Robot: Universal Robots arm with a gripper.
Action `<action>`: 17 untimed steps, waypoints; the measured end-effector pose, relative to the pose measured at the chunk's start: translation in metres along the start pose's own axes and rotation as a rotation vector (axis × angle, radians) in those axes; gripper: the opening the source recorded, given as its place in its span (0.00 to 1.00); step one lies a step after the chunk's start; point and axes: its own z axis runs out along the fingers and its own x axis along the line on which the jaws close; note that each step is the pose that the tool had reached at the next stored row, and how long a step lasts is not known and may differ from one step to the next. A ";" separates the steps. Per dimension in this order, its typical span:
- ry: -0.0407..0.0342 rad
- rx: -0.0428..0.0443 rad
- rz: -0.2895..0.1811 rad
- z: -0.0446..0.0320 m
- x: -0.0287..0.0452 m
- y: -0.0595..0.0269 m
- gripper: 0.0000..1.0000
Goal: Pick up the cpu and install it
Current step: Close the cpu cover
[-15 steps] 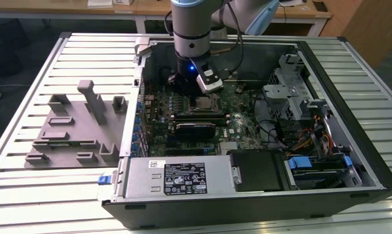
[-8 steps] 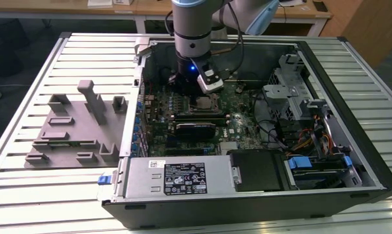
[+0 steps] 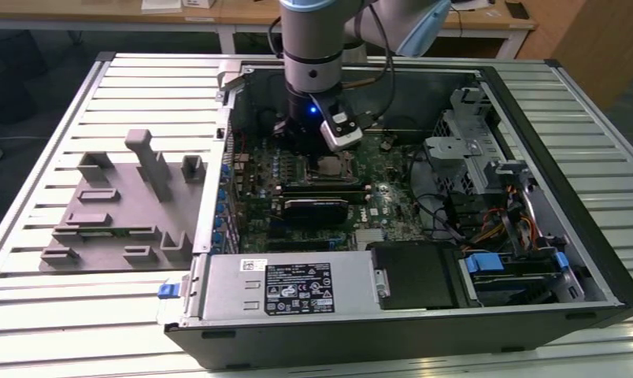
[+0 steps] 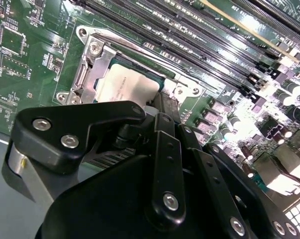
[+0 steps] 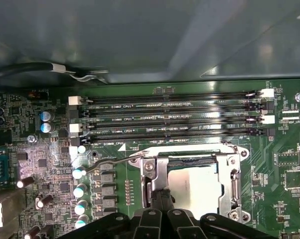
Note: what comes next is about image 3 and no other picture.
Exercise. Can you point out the silver topped CPU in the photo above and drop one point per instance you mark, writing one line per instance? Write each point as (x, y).
(332, 164)

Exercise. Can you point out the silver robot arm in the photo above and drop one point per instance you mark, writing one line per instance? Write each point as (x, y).
(311, 39)

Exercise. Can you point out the CPU socket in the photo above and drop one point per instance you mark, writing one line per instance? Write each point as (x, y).
(333, 179)

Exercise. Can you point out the graphics card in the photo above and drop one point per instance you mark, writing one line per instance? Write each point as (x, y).
(316, 210)

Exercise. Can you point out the green PC motherboard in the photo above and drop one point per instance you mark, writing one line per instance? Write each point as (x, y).
(395, 197)

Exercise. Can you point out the grey metal drive cage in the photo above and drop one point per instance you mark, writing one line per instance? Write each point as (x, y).
(452, 149)

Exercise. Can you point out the silver chipset heat sink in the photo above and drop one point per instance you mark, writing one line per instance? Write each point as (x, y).
(371, 237)

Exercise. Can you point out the white box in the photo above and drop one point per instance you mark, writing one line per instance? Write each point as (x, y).
(197, 3)
(159, 4)

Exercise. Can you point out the grey power supply unit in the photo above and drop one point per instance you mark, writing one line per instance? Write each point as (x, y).
(227, 283)

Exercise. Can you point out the grey parts rack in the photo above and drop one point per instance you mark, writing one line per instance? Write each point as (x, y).
(127, 236)

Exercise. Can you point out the wooden desk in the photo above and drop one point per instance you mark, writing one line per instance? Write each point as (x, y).
(137, 17)

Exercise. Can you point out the green RAM stick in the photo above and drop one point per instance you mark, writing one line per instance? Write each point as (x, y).
(119, 234)

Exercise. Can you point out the blue case latch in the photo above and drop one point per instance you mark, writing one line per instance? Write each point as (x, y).
(168, 290)

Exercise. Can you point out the blue disk carrier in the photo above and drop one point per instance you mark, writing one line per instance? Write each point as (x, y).
(484, 263)

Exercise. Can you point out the small black device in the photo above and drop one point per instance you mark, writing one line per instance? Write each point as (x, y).
(516, 10)

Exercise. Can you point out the black PC case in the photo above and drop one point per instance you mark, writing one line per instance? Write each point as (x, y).
(347, 346)

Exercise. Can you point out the black office chair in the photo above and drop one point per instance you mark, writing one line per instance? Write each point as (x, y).
(11, 78)

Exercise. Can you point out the wooden cabinet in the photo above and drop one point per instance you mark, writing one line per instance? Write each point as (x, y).
(599, 47)

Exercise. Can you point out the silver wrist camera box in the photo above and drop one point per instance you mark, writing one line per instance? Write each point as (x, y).
(341, 134)

